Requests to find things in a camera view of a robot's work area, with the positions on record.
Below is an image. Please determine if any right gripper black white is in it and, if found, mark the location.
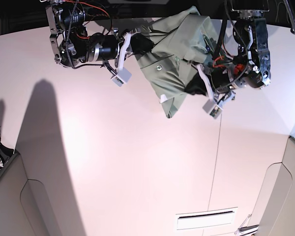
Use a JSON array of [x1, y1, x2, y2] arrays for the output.
[[103, 32, 154, 76]]

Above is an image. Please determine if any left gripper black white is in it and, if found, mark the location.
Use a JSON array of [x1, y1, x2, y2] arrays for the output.
[[184, 64, 236, 108]]

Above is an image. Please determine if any light green T-shirt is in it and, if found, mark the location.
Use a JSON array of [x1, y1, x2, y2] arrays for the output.
[[136, 6, 218, 118]]

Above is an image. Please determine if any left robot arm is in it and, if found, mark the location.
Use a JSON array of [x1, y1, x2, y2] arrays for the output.
[[185, 0, 271, 106]]

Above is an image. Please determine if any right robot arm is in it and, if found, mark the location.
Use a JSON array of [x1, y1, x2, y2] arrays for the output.
[[46, 0, 154, 75]]

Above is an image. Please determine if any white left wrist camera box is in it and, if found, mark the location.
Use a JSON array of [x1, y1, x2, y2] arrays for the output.
[[203, 100, 223, 119]]

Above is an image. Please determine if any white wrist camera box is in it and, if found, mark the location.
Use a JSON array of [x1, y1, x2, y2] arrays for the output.
[[111, 68, 132, 87], [203, 100, 223, 119]]

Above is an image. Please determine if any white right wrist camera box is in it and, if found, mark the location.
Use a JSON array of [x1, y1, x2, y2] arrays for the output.
[[111, 68, 132, 87]]

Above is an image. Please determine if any grey cable loop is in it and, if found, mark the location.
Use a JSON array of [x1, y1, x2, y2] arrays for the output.
[[272, 0, 295, 34]]

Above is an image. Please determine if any white table cable slot plate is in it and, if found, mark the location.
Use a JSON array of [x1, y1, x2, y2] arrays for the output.
[[174, 207, 238, 231]]

